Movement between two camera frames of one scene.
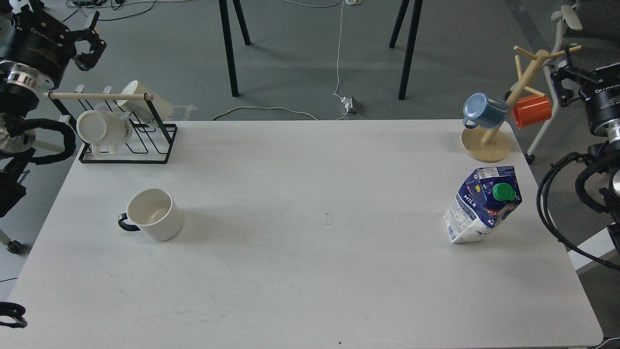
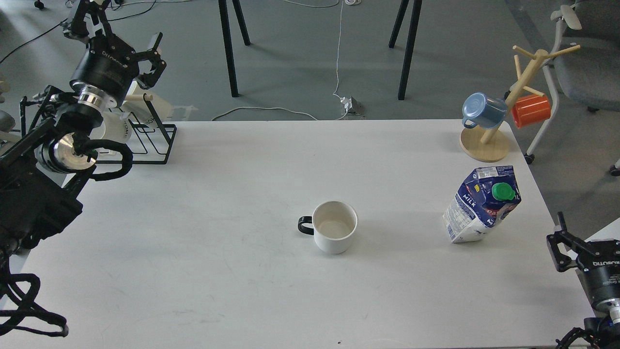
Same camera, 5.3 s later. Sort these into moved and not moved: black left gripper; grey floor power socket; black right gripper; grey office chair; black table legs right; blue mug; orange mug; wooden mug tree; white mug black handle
Moved: black left gripper; white mug black handle; black right gripper
Not moved: black table legs right; grey office chair; grey floor power socket; orange mug; wooden mug tree; blue mug
